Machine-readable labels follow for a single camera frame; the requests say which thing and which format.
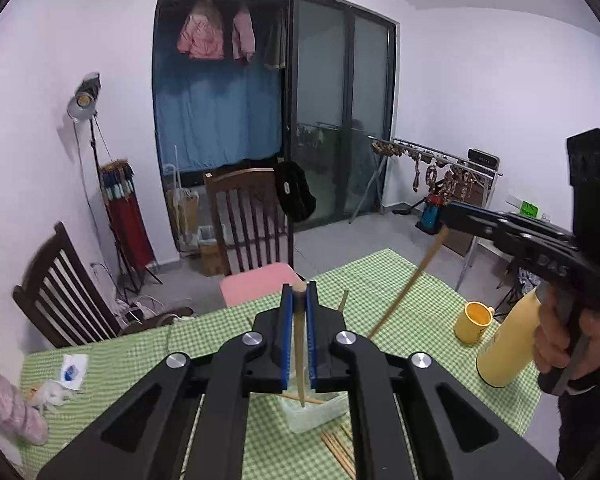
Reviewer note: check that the long wooden chopstick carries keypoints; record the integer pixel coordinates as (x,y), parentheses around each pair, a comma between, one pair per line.
(300,350)
(405,286)

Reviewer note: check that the cardboard box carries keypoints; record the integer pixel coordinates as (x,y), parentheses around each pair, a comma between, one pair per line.
(212,255)

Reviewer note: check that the large pink jacket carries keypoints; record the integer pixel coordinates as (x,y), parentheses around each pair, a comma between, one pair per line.
(200,30)

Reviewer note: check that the yellow mug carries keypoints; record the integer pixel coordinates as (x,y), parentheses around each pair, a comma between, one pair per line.
(472,325)

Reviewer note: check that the pink ribbed vase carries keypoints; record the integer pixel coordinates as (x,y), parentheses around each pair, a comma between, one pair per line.
(5,405)

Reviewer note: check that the set of wooden chopsticks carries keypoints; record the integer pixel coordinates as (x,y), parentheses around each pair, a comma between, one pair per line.
(337,452)

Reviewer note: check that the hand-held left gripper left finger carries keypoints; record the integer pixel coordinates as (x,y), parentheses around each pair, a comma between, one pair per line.
(286,340)

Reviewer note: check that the person's right hand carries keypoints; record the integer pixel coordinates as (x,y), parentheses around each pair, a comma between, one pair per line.
(550,340)

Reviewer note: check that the beige hanging garment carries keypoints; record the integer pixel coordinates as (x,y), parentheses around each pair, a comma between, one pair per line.
(276,42)

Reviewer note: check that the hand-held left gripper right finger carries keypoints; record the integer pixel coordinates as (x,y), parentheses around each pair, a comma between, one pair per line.
(312,345)

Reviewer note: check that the brown wooden chair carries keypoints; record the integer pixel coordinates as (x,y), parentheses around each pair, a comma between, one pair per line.
(240,220)

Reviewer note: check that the red tasselled cloth bundle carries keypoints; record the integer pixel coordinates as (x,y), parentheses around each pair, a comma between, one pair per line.
(127,215)

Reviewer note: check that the studio lamp on stand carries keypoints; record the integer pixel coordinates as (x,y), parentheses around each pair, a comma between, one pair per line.
(82,102)

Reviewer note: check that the yellow thermos jug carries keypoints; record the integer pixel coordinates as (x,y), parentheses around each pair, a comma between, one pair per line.
(507,345)

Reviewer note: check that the small pink jacket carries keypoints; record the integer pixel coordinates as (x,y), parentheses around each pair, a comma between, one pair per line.
(243,35)

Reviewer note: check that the metal drying rack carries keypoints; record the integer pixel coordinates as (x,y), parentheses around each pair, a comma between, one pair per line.
(470,260)

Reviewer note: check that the blue hanging sheet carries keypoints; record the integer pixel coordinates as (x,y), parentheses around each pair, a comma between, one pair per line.
(215,120)

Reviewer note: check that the brown paper bag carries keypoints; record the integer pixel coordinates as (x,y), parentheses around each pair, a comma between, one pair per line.
(185,215)

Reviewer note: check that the person's right forearm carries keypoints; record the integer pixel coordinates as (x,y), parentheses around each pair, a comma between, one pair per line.
(590,425)

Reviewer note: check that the dark wooden chair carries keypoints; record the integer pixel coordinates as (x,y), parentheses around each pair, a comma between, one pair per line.
(65,290)

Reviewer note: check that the white packet with blue print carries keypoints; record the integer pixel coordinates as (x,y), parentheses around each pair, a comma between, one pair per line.
(74,371)

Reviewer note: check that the clear plastic container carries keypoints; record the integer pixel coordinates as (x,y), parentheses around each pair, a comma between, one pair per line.
(320,417)

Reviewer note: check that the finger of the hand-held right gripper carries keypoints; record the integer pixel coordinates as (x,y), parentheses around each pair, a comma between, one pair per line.
(480,229)
(510,220)

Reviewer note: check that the black rectangular device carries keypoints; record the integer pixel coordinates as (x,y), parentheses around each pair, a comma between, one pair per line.
(484,157)

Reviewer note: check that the green checkered tablecloth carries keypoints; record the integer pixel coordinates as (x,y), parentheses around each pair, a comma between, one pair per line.
(420,305)

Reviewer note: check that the pink seat cushion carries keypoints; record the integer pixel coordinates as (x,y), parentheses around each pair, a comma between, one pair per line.
(260,282)

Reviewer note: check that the blue and red canister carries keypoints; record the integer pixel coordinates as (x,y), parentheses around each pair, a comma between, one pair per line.
(429,215)

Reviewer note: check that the black framed sliding door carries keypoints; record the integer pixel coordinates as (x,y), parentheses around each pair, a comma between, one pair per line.
(340,110)

